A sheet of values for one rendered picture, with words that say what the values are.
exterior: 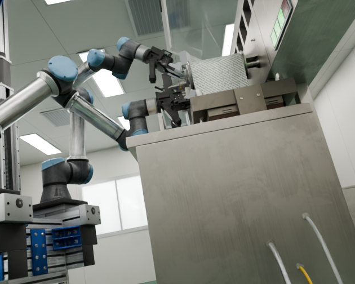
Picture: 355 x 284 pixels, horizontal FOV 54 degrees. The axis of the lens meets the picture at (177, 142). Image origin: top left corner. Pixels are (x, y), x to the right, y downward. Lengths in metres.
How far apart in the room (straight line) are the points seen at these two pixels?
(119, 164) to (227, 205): 6.26
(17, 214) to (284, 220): 0.88
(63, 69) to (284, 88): 0.85
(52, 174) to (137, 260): 5.39
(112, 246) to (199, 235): 6.06
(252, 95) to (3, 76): 1.17
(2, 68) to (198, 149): 1.09
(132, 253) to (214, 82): 5.78
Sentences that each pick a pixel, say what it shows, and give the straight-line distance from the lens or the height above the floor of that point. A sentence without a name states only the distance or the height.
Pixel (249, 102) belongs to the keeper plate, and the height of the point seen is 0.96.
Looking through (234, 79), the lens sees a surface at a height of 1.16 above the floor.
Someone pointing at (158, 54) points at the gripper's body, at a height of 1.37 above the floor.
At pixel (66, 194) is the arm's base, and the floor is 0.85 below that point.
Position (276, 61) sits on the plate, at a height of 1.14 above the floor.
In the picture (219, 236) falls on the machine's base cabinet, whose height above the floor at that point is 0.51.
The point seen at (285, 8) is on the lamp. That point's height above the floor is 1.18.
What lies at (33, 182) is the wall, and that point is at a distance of 7.87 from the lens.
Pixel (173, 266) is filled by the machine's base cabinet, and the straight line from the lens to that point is 1.15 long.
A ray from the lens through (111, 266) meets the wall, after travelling 7.18.
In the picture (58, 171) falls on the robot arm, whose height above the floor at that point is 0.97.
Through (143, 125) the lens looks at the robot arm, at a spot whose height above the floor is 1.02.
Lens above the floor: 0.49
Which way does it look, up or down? 17 degrees up
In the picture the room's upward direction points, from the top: 11 degrees counter-clockwise
